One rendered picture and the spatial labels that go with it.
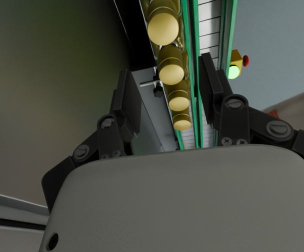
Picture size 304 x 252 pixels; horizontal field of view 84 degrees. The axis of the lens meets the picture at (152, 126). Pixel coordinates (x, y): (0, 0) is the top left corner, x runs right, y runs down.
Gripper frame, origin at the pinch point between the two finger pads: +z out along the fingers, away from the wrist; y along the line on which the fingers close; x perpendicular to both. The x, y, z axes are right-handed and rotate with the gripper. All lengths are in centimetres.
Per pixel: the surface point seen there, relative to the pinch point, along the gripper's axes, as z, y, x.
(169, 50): 13.1, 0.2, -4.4
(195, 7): 29.7, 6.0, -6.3
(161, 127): 38, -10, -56
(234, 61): 44, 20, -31
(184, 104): 9.9, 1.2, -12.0
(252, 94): 68, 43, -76
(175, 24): 10.0, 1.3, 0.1
